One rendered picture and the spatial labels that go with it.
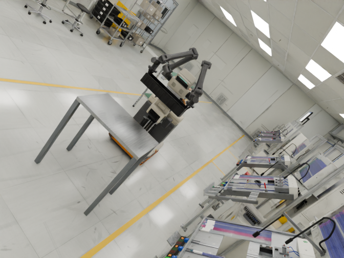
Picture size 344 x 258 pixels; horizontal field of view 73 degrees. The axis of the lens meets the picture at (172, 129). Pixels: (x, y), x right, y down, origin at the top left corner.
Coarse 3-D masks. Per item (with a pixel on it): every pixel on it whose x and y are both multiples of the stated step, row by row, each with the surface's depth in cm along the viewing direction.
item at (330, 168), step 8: (312, 160) 278; (328, 160) 273; (328, 168) 222; (336, 168) 219; (320, 176) 225; (336, 176) 220; (304, 184) 231; (312, 184) 228; (328, 184) 223; (224, 192) 262; (320, 192) 226; (248, 208) 290; (248, 216) 272
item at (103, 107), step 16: (80, 96) 190; (96, 96) 208; (96, 112) 188; (112, 112) 206; (80, 128) 242; (112, 128) 186; (128, 128) 204; (48, 144) 205; (128, 144) 185; (144, 144) 202; (128, 176) 240; (112, 192) 246
